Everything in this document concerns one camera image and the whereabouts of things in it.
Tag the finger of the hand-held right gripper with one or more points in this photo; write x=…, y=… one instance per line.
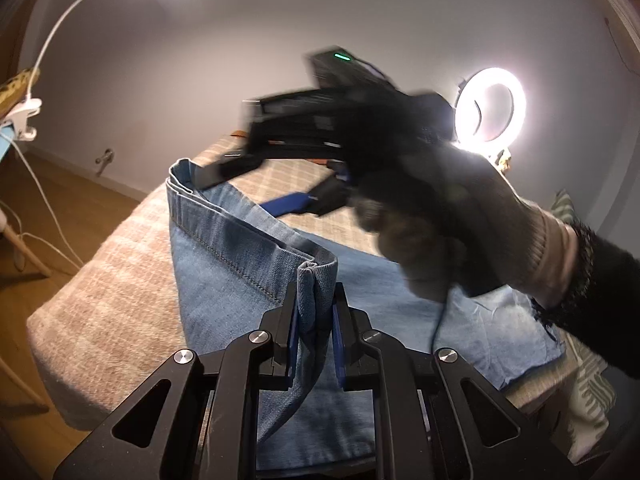
x=220, y=172
x=285, y=204

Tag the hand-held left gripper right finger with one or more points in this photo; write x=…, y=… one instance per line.
x=339, y=355

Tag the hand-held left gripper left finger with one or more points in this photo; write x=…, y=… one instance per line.
x=292, y=350

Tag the blue denim pants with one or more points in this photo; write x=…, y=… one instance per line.
x=225, y=280

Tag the person's right forearm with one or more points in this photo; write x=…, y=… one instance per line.
x=610, y=300

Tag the person's right hand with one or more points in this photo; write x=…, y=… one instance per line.
x=440, y=210

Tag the beige checked padded table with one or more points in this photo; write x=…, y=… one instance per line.
x=100, y=300

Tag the black gooseneck phone holder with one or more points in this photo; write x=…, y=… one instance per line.
x=477, y=115

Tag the white clip lamp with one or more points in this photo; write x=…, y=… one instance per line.
x=27, y=115

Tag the light blue board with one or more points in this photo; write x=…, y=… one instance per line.
x=3, y=142

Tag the yellow mottled object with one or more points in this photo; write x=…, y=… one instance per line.
x=12, y=92

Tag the green patterned pillow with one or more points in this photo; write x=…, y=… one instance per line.
x=592, y=400

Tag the metal wall fixture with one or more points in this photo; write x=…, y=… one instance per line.
x=104, y=157

